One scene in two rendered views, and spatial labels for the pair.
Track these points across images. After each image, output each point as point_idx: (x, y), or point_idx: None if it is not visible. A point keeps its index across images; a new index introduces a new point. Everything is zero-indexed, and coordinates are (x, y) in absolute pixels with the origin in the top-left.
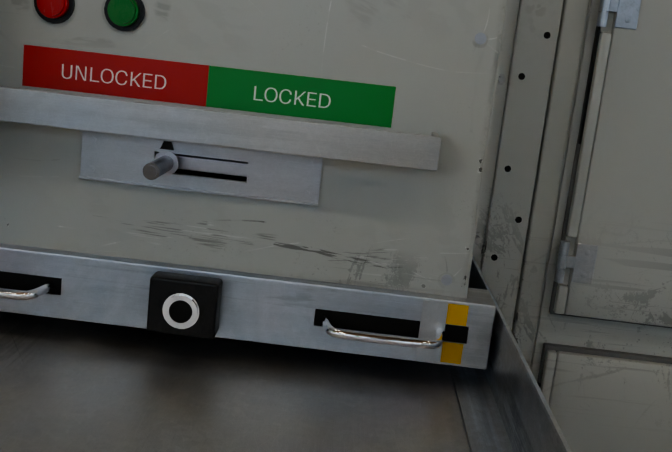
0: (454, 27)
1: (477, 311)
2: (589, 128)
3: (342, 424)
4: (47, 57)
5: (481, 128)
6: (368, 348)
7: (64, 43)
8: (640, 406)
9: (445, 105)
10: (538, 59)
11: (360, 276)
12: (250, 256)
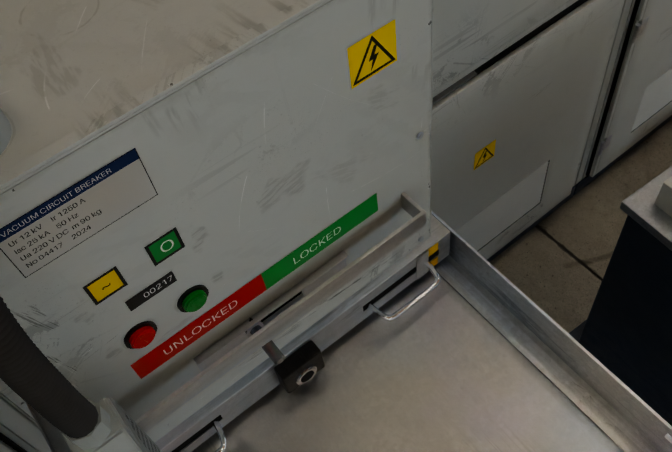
0: (403, 141)
1: (442, 240)
2: None
3: (433, 363)
4: (150, 356)
5: (427, 170)
6: (392, 295)
7: (158, 342)
8: (445, 122)
9: (405, 177)
10: None
11: (376, 273)
12: (316, 315)
